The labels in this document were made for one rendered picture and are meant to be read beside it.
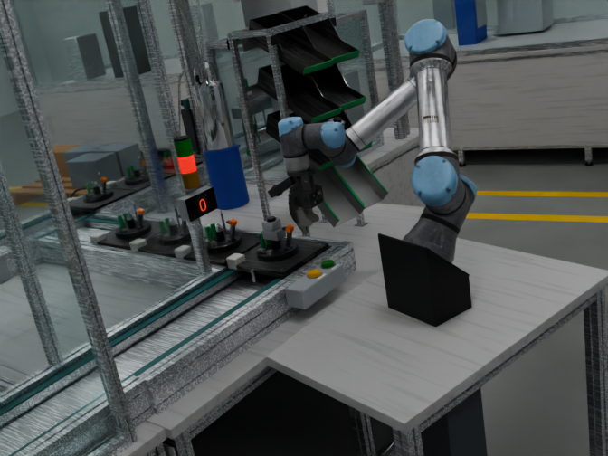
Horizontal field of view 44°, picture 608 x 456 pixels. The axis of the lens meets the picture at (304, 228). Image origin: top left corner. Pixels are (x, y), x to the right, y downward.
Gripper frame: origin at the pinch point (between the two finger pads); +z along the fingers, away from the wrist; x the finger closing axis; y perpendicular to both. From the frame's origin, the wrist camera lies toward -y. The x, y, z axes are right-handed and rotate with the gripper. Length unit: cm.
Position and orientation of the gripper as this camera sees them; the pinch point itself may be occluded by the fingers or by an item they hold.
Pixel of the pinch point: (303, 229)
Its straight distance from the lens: 233.6
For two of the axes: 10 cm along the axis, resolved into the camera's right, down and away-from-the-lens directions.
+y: 7.8, 0.9, -6.2
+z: 1.7, 9.3, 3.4
